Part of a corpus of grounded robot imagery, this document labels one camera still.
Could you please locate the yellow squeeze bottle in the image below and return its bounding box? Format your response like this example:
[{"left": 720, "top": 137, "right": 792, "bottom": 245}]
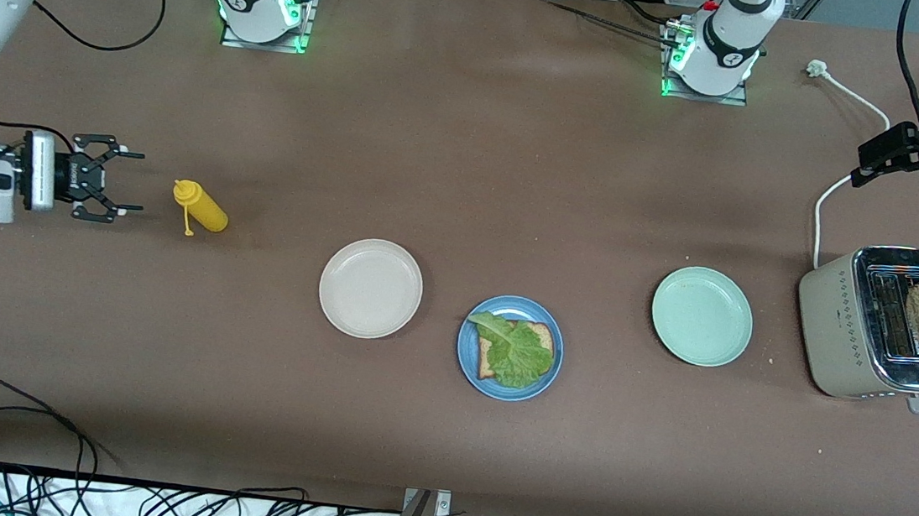
[{"left": 169, "top": 178, "right": 233, "bottom": 241}]

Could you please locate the green lettuce leaf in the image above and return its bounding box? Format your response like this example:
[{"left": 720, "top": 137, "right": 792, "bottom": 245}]
[{"left": 460, "top": 310, "right": 558, "bottom": 393}]

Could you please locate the pale green plate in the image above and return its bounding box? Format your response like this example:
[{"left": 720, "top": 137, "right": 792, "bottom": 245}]
[{"left": 646, "top": 262, "right": 759, "bottom": 372}]

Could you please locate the beige plate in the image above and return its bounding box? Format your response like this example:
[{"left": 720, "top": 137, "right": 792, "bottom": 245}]
[{"left": 314, "top": 233, "right": 428, "bottom": 345}]

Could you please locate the blue plate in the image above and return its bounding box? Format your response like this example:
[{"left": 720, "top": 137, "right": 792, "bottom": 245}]
[{"left": 452, "top": 290, "right": 569, "bottom": 407}]

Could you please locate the beige chrome toaster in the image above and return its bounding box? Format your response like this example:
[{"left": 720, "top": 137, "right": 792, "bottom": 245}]
[{"left": 787, "top": 237, "right": 919, "bottom": 414}]

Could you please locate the white toaster power cord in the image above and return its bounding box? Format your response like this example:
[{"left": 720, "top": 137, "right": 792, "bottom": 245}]
[{"left": 787, "top": 59, "right": 898, "bottom": 275}]

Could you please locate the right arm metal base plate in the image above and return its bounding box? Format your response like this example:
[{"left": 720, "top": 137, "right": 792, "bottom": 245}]
[{"left": 220, "top": 0, "right": 321, "bottom": 56}]

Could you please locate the black base cable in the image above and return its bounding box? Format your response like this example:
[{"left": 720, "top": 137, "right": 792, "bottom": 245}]
[{"left": 544, "top": 0, "right": 679, "bottom": 49}]

